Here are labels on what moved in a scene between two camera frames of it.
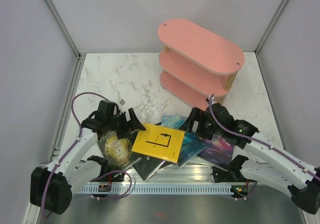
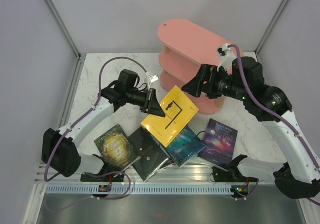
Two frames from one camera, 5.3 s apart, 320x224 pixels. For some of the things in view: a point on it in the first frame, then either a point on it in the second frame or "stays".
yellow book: x=159 y=142 → x=178 y=110
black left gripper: x=133 y=125 → x=153 y=106
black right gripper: x=193 y=116 → x=194 y=86
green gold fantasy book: x=117 y=153 stays
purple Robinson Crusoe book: x=218 y=151 stays
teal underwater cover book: x=192 y=144 stays
